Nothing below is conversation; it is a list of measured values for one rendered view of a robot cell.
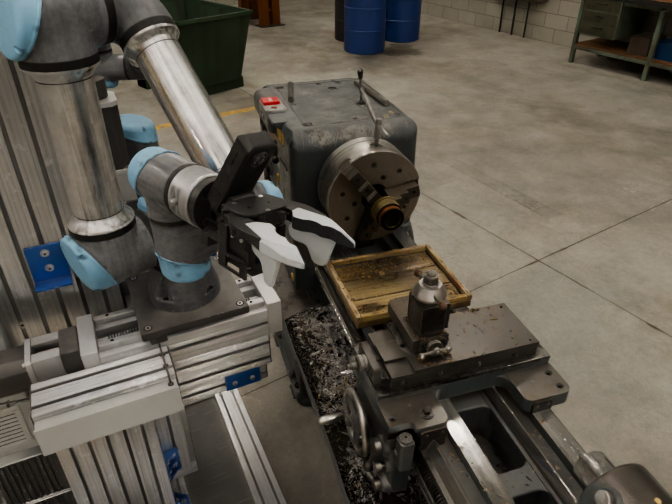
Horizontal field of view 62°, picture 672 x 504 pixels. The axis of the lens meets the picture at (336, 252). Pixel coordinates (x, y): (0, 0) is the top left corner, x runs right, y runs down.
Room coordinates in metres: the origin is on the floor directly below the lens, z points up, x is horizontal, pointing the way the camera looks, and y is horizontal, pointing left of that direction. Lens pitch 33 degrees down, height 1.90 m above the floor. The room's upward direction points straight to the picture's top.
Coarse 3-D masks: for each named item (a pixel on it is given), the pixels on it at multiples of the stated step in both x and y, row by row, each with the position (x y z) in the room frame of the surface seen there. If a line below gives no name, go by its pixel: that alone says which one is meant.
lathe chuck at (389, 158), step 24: (360, 144) 1.65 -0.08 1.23; (384, 144) 1.66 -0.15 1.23; (336, 168) 1.58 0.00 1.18; (360, 168) 1.57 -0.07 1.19; (384, 168) 1.59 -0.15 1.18; (408, 168) 1.62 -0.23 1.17; (336, 192) 1.55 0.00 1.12; (336, 216) 1.55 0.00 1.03; (360, 216) 1.57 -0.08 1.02; (408, 216) 1.62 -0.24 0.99
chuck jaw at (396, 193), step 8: (400, 184) 1.61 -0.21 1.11; (408, 184) 1.60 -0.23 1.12; (416, 184) 1.60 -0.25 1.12; (384, 192) 1.59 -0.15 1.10; (392, 192) 1.57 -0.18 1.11; (400, 192) 1.56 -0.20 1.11; (408, 192) 1.55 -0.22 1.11; (416, 192) 1.58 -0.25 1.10; (400, 200) 1.53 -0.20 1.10; (408, 200) 1.56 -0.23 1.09
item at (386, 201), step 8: (384, 200) 1.49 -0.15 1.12; (392, 200) 1.49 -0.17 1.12; (376, 208) 1.48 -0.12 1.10; (384, 208) 1.46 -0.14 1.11; (392, 208) 1.45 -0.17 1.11; (400, 208) 1.48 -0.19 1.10; (376, 216) 1.46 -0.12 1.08; (384, 216) 1.44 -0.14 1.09; (392, 216) 1.51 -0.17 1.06; (400, 216) 1.45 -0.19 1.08; (384, 224) 1.44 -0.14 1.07; (392, 224) 1.47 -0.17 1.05; (400, 224) 1.46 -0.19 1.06
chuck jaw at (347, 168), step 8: (344, 168) 1.56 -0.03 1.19; (352, 168) 1.56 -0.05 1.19; (352, 176) 1.53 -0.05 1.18; (360, 176) 1.53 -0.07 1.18; (360, 184) 1.53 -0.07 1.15; (368, 184) 1.52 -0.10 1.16; (360, 192) 1.51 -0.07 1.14; (368, 192) 1.52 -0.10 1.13; (376, 192) 1.51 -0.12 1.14; (368, 200) 1.50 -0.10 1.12; (376, 200) 1.50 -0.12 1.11
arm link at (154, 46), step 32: (128, 0) 0.92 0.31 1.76; (128, 32) 0.91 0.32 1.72; (160, 32) 0.92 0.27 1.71; (160, 64) 0.89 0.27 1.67; (160, 96) 0.87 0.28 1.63; (192, 96) 0.86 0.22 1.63; (192, 128) 0.83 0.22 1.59; (224, 128) 0.85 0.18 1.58; (192, 160) 0.83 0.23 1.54; (224, 160) 0.81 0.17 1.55; (256, 192) 0.79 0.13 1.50
